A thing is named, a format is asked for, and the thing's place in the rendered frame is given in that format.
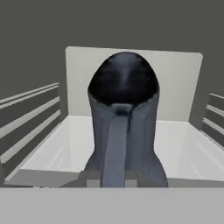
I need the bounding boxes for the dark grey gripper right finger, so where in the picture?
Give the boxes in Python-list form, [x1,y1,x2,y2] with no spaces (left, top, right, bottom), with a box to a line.
[124,170,147,188]

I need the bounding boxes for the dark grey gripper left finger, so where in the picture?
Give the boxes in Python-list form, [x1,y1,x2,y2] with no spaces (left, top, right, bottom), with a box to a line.
[59,170,102,188]

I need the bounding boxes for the dark grey pitcher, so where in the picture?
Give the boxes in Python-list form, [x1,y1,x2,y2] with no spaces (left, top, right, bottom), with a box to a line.
[83,51,169,188]

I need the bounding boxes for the white back panel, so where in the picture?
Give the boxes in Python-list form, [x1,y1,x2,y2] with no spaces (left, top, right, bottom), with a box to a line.
[65,45,204,123]

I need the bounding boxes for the grey slatted side rail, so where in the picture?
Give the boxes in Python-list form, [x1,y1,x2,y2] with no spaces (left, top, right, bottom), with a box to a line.
[200,92,224,151]
[0,81,63,184]

